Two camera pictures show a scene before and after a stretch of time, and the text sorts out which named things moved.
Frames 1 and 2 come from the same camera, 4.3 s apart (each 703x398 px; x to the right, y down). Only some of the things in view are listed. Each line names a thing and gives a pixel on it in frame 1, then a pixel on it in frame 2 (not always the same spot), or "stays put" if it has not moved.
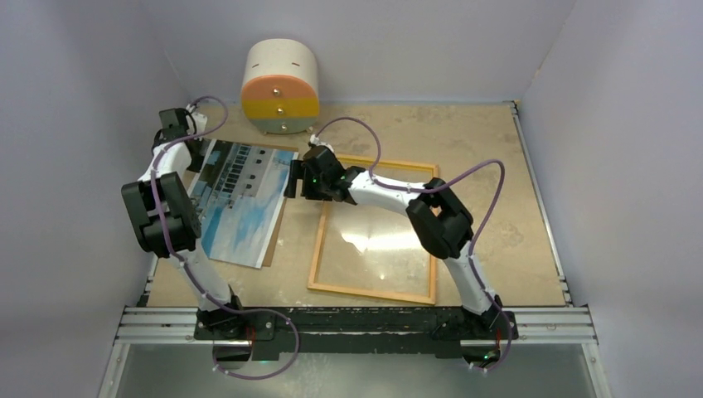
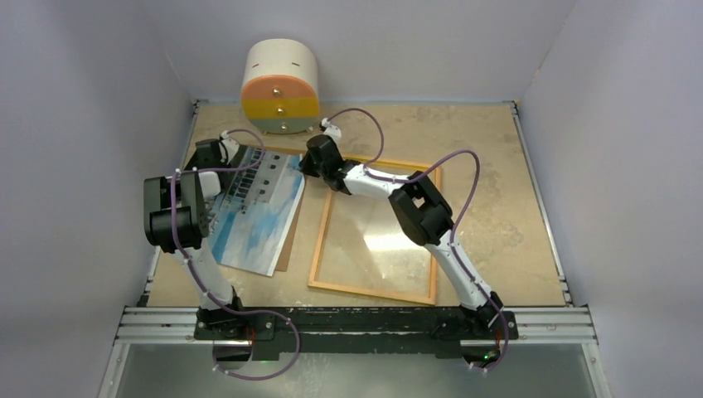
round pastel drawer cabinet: (280, 91) stays put
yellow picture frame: (312, 286) stays put
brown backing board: (271, 242) to (281, 264)
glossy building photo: (241, 187) stays put
